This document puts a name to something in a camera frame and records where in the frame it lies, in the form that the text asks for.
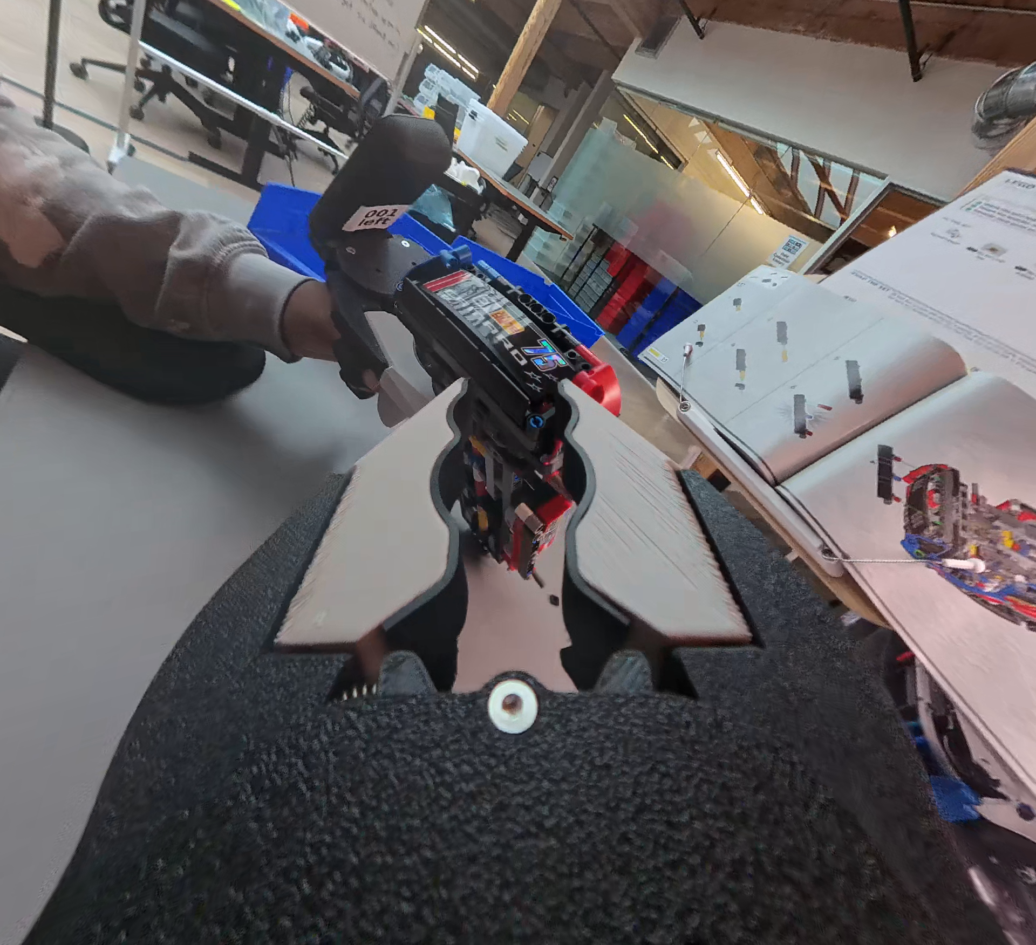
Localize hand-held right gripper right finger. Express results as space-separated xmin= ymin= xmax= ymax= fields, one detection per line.
xmin=560 ymin=382 xmax=754 ymax=679

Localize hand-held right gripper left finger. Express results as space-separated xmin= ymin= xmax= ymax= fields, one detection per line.
xmin=274 ymin=380 xmax=471 ymax=683

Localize toy brick race car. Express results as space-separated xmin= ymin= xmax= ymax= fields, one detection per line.
xmin=397 ymin=249 xmax=623 ymax=582

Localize instruction booklet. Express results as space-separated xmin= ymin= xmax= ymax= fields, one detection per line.
xmin=639 ymin=269 xmax=1036 ymax=800

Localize person's left forearm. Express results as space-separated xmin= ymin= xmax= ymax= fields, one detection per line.
xmin=0 ymin=95 xmax=325 ymax=364

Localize grey desk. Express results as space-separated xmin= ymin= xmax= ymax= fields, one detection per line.
xmin=0 ymin=156 xmax=713 ymax=945

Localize person's left hand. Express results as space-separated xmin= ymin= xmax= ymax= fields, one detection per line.
xmin=279 ymin=277 xmax=345 ymax=364

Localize black office chair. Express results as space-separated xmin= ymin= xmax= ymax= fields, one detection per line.
xmin=299 ymin=75 xmax=390 ymax=169
xmin=69 ymin=0 xmax=223 ymax=145

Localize white plastic storage box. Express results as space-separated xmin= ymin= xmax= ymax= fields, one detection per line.
xmin=457 ymin=99 xmax=527 ymax=177

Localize blue plastic bin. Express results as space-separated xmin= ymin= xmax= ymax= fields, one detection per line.
xmin=247 ymin=183 xmax=604 ymax=347

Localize wooden book stand white base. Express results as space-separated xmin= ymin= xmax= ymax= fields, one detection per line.
xmin=656 ymin=346 xmax=1036 ymax=841

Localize wooden top work table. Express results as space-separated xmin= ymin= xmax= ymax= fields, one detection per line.
xmin=146 ymin=0 xmax=390 ymax=194

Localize red blue parts drawers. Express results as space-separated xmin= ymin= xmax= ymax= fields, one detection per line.
xmin=567 ymin=225 xmax=701 ymax=364

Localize black tripod pole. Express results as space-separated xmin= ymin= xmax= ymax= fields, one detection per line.
xmin=36 ymin=0 xmax=74 ymax=133

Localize black toy set box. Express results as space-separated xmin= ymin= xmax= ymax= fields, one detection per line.
xmin=886 ymin=621 xmax=1036 ymax=938

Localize white printed paper sheet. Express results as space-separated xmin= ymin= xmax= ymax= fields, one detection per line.
xmin=826 ymin=168 xmax=1036 ymax=364

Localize wooden support post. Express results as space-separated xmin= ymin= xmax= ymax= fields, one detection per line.
xmin=486 ymin=0 xmax=584 ymax=117

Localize silver air duct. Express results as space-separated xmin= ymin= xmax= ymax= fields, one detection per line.
xmin=971 ymin=63 xmax=1036 ymax=145

